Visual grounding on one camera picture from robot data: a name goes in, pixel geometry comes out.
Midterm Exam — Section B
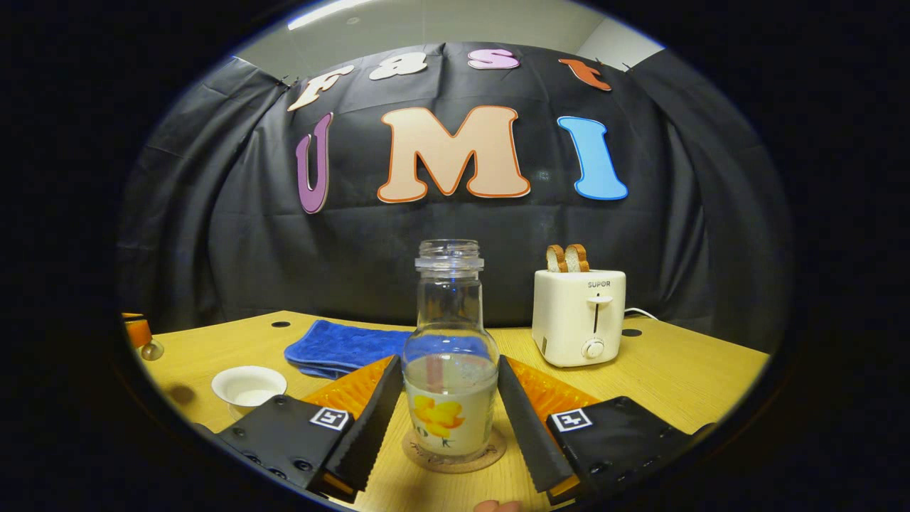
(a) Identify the cream teacup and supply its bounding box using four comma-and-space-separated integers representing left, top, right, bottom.
211, 366, 288, 417

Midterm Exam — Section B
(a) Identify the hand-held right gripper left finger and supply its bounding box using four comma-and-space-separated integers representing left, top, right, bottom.
213, 354, 405, 502

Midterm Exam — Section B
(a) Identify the blue folded towel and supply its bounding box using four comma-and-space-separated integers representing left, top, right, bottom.
284, 319, 413, 380

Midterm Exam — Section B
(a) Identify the white toaster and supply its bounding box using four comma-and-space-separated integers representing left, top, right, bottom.
532, 269, 627, 368

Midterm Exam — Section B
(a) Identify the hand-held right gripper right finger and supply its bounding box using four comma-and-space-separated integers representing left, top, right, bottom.
496, 354, 701, 504

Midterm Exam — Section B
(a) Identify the round cork coaster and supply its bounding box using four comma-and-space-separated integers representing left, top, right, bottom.
402, 425, 508, 474

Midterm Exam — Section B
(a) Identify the black backdrop cloth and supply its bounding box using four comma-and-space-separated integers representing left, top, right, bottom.
117, 41, 793, 353

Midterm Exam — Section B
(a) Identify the clear glass water bottle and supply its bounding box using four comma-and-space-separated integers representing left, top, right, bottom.
402, 240, 501, 474

